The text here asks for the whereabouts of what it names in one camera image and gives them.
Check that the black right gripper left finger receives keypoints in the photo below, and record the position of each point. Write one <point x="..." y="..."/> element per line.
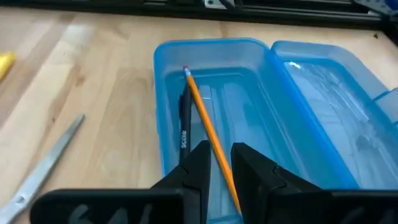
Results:
<point x="186" y="202"/>

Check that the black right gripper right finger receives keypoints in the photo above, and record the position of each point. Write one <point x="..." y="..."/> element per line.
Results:
<point x="273" y="202"/>

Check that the black pen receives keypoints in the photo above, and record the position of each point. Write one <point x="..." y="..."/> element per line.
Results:
<point x="185" y="124"/>

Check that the orange pencil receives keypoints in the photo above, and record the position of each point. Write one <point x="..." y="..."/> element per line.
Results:
<point x="206" y="121"/>

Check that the yellow highlighter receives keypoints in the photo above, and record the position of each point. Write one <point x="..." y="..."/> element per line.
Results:
<point x="5" y="63"/>

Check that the blue plastic supply box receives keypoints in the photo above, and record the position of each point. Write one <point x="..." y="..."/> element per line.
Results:
<point x="264" y="109"/>

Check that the black metal table frame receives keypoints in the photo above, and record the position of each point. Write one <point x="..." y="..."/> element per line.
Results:
<point x="280" y="15"/>

